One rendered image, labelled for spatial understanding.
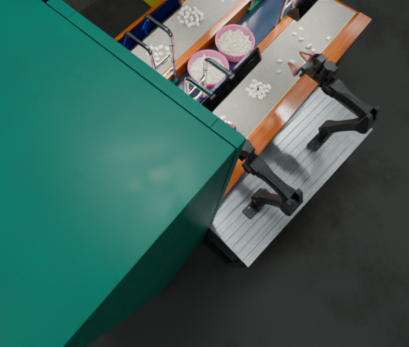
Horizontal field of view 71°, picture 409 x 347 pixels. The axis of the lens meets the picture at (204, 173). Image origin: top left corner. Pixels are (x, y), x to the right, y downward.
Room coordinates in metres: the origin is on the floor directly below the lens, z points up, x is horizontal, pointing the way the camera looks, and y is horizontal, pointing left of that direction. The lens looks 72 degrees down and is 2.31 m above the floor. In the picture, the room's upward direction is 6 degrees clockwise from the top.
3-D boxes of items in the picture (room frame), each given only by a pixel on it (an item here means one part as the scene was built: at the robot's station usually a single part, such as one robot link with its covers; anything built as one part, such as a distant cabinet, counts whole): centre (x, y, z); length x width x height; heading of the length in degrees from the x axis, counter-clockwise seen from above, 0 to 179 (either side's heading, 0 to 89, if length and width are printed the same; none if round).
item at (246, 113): (1.18, -0.33, 0.73); 1.81 x 0.30 x 0.02; 146
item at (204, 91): (0.90, 0.03, 0.90); 0.20 x 0.19 x 0.45; 146
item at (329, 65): (0.96, -0.57, 1.12); 0.12 x 0.09 x 0.12; 50
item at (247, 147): (0.50, -0.19, 1.12); 0.12 x 0.09 x 0.12; 50
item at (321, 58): (1.03, -0.50, 1.13); 0.07 x 0.06 x 0.11; 141
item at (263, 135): (1.06, -0.50, 0.67); 1.81 x 0.12 x 0.19; 146
